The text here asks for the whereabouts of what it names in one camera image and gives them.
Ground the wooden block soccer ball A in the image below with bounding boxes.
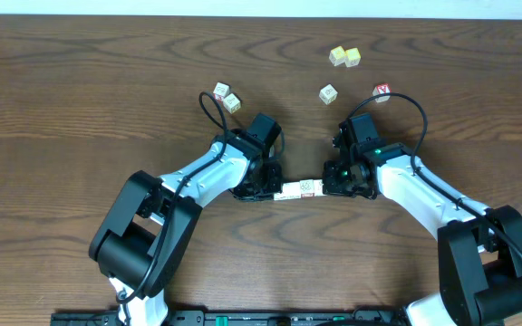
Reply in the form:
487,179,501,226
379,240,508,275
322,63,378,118
299,179,315,197

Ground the wooden block plain top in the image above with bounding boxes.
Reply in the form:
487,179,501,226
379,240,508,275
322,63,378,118
284,182,302,199

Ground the wooden block yellow print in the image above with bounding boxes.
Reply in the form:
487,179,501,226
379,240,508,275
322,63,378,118
329,46,346,66

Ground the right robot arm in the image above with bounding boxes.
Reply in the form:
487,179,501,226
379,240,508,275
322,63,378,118
323,144,522,325

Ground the yellow framed wooden block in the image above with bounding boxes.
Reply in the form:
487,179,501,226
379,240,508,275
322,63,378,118
344,47,362,68

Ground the wooden block red print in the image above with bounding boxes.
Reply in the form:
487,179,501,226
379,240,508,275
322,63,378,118
213,82,230,102

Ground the wooden block red side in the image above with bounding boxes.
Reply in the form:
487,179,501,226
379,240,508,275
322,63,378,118
314,179,324,197

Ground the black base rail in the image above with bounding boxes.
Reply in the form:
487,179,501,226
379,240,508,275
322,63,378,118
50,309,410,326

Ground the red V wooden block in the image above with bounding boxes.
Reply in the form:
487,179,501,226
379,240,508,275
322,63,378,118
372,83,391,103

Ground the wooden block blue side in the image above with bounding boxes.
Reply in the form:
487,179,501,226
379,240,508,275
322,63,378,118
274,183,288,201

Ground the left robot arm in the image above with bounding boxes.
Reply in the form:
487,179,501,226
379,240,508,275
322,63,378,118
89,130,282,325

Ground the wooden block yellow K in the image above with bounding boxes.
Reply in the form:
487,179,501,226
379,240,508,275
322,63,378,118
223,93,242,114

